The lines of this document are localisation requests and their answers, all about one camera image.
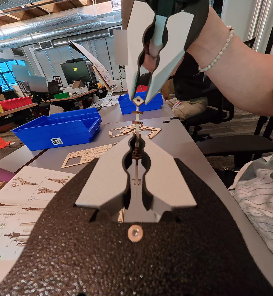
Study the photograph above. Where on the person's right hand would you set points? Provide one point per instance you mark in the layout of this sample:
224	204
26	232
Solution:
205	41

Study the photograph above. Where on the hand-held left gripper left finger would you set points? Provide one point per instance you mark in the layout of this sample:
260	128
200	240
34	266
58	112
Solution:
101	182

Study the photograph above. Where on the punched-out wooden parts sheet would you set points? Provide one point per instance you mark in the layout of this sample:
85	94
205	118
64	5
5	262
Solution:
156	133

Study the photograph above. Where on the person's right forearm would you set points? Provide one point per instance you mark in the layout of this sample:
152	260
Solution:
242	76

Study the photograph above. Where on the silver vertical pipes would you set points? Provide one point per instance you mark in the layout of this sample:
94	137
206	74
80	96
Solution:
256	18

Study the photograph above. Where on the white stand base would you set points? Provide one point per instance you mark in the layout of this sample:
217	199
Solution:
108	100

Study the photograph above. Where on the ceiling vent grille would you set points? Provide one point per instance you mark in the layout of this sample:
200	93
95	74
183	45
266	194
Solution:
45	45

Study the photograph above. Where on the wooden top desk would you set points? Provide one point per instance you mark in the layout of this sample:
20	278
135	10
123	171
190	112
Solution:
11	113

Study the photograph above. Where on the wooden tower spire model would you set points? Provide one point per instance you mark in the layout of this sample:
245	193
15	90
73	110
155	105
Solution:
137	112

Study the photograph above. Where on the silver spiral air duct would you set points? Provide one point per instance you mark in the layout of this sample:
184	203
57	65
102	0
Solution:
46	25
81	41

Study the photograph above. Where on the green plastic bin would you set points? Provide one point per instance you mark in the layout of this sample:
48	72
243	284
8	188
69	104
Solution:
61	95

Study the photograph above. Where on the purple tower kit package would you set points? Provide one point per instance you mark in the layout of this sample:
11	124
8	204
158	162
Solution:
0	173

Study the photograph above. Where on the folded instruction leaflet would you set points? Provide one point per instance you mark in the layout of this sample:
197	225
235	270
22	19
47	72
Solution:
9	208

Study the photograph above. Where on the tagged blue plastic bin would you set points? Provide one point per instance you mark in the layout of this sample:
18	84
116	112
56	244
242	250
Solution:
34	136

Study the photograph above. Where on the small square wooden piece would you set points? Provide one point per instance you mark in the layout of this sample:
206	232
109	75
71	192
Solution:
138	104

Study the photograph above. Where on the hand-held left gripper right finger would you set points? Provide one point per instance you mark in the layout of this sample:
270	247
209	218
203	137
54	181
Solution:
171	182

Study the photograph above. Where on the wall monitor screen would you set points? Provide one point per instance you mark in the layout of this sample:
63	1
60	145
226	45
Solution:
69	74

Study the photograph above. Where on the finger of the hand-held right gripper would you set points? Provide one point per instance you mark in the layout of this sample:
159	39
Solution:
136	34
178	30

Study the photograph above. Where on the person in printed shirt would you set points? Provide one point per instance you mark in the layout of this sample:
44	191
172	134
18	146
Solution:
261	208

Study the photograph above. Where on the framed marker sign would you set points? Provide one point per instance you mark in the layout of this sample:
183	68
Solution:
57	81

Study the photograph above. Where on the black mesh office chair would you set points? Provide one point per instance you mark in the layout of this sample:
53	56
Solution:
222	111

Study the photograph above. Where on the red plastic bin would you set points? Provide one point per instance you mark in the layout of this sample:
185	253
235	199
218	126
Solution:
16	103
142	88

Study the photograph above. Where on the grey folded card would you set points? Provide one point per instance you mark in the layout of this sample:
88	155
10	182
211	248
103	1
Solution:
55	109

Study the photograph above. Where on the engraved square wooden piece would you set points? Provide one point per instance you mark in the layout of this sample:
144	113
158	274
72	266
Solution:
120	215

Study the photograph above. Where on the large window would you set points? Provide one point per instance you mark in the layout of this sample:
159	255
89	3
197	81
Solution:
2	71

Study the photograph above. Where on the tilted document board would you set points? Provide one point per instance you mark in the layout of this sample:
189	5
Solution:
104	76

